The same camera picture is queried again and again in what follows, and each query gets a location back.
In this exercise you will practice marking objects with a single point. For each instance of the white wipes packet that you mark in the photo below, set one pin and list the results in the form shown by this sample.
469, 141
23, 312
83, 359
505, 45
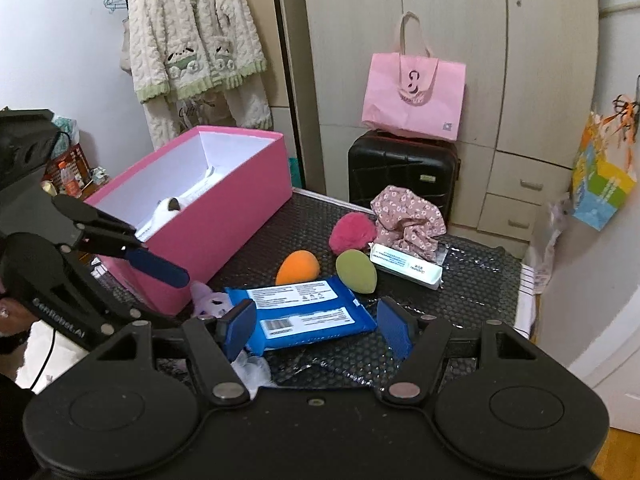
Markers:
405, 266

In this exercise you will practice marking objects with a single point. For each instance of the orange makeup sponge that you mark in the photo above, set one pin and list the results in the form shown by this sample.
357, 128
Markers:
297, 269

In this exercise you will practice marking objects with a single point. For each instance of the pink cardboard box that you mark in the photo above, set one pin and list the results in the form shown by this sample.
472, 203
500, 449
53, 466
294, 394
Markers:
225, 210

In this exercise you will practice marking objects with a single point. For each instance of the white plush toy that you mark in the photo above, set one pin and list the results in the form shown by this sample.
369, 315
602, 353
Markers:
160, 214

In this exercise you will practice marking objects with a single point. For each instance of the pink tote bag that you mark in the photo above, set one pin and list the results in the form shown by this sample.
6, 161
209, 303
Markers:
415, 95

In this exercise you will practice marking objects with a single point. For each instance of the clear plastic bag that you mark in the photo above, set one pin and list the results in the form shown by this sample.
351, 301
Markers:
547, 245

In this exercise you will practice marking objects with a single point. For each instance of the white striped cloth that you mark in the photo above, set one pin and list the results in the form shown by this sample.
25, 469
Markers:
530, 300

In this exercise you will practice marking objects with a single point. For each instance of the blue wipes packet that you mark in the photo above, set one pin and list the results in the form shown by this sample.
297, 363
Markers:
300, 310

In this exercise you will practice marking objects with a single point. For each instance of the green print tissue pack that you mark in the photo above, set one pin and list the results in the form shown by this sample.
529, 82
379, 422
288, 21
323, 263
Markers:
66, 130

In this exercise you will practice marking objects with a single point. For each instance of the green makeup sponge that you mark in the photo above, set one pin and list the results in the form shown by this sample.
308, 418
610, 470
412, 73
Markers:
357, 272

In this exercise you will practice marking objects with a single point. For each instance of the white crumpled tissue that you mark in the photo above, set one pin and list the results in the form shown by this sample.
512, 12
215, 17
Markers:
255, 370

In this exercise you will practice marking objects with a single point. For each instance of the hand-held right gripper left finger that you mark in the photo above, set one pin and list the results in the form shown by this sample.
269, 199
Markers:
242, 324

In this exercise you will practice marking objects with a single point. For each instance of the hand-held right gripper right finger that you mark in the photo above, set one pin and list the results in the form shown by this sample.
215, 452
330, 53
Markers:
394, 327

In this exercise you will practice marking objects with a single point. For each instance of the teal shopping bag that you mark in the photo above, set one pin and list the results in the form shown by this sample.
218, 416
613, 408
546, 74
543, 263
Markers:
296, 172

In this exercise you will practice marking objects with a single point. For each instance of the colourful gift bag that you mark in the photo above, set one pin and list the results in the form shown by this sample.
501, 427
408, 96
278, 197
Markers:
600, 185

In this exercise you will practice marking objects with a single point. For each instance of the beige wardrobe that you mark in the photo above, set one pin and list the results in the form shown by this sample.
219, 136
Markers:
500, 60

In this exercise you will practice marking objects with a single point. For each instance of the pink floral cloth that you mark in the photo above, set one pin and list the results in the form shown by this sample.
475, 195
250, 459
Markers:
405, 215

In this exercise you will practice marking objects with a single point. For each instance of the orange drink bottle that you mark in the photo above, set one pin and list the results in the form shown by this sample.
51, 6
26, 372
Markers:
70, 182

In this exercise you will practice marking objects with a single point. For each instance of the person's left hand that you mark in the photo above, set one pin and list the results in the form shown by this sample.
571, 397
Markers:
10, 317

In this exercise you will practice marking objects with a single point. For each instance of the pink fluffy pompom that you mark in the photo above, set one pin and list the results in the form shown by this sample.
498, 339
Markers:
352, 232

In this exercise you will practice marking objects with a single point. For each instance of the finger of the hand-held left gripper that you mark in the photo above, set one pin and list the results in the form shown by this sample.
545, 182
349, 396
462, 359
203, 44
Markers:
150, 316
160, 270

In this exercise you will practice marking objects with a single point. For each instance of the black bubble wrap mat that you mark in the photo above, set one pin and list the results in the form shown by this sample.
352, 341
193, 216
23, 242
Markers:
450, 285

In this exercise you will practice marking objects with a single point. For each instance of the purple plush toy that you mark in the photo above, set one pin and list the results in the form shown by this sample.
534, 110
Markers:
205, 295

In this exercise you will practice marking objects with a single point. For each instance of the black suitcase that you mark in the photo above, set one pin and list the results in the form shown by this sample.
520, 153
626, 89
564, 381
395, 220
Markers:
395, 170

